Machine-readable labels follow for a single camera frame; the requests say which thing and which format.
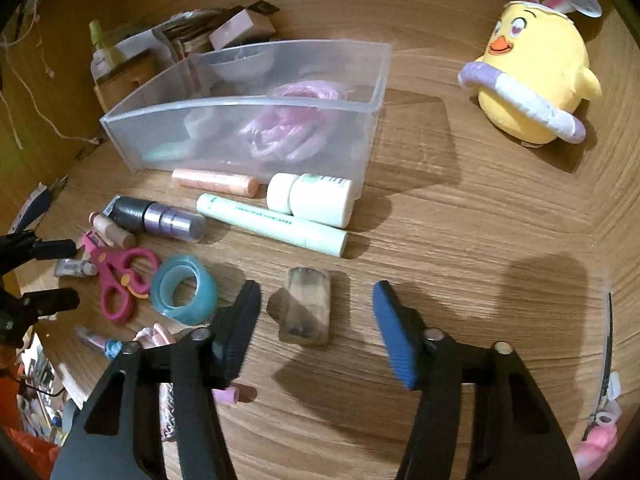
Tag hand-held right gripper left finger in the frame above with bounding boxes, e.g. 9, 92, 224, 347
50, 280, 262, 480

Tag peach cosmetic tube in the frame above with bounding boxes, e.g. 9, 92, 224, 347
171, 168, 260, 198

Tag small clear glitter bottle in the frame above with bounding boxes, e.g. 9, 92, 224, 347
54, 258, 98, 278

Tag white cream bottle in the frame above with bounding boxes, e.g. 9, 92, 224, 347
266, 172, 355, 227

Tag small pink tube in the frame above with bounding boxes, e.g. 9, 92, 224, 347
211, 382, 258, 403

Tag blue tape roll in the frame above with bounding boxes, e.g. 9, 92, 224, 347
150, 254, 219, 325

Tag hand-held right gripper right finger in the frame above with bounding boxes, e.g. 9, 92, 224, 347
372, 281, 581, 480

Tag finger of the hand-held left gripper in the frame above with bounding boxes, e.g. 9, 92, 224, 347
30, 239, 77, 261
22, 287, 81, 318

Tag mint compact case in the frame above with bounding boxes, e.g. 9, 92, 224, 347
147, 141, 193, 162

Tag clear plastic bin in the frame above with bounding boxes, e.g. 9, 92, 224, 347
99, 39, 392, 202

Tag green spray bottle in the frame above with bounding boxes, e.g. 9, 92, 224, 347
89, 20, 117, 68

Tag blue pink pen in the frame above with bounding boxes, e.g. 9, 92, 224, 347
75, 325, 123, 360

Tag clear plastic bowl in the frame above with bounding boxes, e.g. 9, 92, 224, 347
207, 45, 275, 83

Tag stack of books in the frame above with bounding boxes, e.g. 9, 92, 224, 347
115, 2, 281, 61

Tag pink box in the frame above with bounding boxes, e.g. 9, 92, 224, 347
209, 8, 277, 51

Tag pink scissors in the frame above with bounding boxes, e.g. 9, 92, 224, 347
80, 230, 161, 322

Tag mint green tube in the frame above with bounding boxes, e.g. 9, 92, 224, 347
196, 193, 349, 258

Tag black headband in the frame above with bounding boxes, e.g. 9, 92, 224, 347
590, 292, 615, 426

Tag beige concealer tube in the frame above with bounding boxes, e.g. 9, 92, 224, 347
89, 211, 137, 249

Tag pink hair clips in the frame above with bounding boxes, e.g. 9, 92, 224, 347
135, 322, 178, 348

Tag white tape roll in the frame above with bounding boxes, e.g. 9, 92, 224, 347
182, 107, 216, 141

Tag white plastic clip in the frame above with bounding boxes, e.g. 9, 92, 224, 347
597, 371, 623, 428

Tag purple black bottle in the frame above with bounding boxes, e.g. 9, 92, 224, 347
103, 196, 207, 242

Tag white cord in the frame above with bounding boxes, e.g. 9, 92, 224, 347
0, 10, 101, 147

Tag blue white packet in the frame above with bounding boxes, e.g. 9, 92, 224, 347
10, 175, 68, 233

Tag yellow chick plush toy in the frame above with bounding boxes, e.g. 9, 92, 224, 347
457, 0, 603, 148

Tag braided hair tie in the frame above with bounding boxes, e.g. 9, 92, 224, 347
159, 382, 178, 442

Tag white lotion bottle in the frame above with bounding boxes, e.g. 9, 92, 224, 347
90, 55, 113, 86

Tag pink soft item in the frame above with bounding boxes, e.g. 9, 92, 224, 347
574, 422, 618, 476

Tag orange cloth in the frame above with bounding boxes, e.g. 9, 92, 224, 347
0, 425, 61, 480

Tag pink coiled cord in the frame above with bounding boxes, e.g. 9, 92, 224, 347
239, 80, 353, 161

